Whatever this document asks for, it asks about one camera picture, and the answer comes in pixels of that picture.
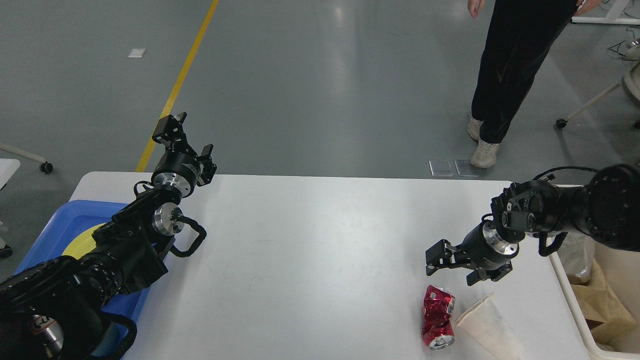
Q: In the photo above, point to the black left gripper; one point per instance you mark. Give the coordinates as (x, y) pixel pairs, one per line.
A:
(180, 170)

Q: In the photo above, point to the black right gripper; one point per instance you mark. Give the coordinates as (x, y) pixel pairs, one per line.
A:
(483, 250)

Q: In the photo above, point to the white paper cup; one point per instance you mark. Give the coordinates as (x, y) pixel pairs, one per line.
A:
(487, 325)

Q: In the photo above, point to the crushed red soda can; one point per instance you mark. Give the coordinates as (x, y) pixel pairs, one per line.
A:
(438, 307)

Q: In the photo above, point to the aluminium foil tray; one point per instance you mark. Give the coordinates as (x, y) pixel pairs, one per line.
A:
(577, 254)

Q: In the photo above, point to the yellow plastic plate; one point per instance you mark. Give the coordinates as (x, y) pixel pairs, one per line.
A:
(82, 244)

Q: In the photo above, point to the brown paper bag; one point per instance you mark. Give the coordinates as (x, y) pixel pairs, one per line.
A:
(605, 315)

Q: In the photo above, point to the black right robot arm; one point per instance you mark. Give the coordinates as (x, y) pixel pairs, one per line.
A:
(605, 209)

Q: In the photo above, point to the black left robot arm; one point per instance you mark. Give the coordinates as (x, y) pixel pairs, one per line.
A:
(54, 310)

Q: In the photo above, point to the person's hand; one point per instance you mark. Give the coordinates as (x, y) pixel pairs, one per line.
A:
(475, 7)

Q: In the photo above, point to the person's other hand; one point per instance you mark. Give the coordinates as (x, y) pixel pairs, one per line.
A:
(585, 6)

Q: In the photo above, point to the blue plastic tray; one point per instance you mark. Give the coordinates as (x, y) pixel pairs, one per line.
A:
(66, 223)

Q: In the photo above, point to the beige plastic bin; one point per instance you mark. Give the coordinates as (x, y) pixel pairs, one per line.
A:
(621, 271)

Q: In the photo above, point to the person in black trousers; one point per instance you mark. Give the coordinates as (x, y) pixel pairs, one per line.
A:
(519, 38)

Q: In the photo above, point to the white cart frame left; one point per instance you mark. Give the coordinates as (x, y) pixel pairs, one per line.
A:
(9, 166)

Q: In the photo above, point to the white desk frame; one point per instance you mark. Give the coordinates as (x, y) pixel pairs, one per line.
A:
(613, 12)

